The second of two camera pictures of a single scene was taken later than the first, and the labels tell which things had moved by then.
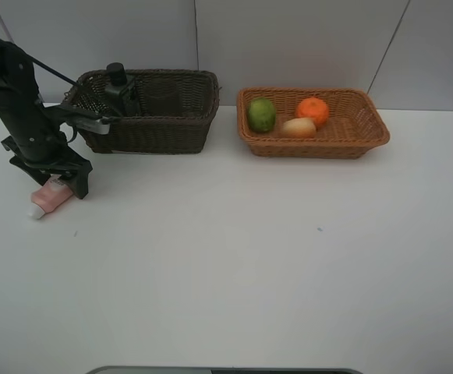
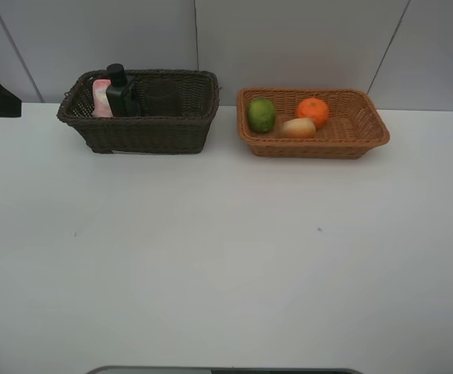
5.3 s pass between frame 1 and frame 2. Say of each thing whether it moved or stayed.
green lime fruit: stayed
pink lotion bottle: moved
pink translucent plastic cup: stayed
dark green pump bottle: stayed
